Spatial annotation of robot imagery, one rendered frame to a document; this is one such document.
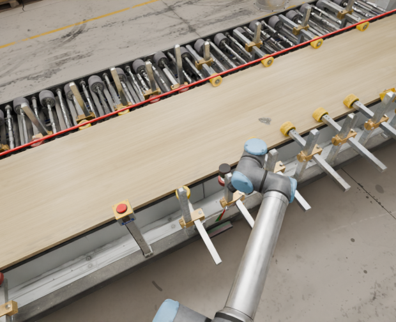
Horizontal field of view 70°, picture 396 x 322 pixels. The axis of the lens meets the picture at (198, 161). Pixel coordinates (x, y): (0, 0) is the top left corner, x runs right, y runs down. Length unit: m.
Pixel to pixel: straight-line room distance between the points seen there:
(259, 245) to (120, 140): 1.24
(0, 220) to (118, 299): 1.02
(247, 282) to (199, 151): 1.03
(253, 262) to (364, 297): 1.68
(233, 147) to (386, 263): 1.52
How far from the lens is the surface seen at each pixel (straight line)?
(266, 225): 0.95
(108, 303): 2.41
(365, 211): 2.79
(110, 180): 1.71
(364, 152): 1.81
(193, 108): 1.99
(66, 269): 1.89
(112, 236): 1.81
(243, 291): 0.86
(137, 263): 1.67
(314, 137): 1.56
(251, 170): 1.07
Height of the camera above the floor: 2.24
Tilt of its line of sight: 53 degrees down
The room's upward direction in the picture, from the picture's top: 6 degrees counter-clockwise
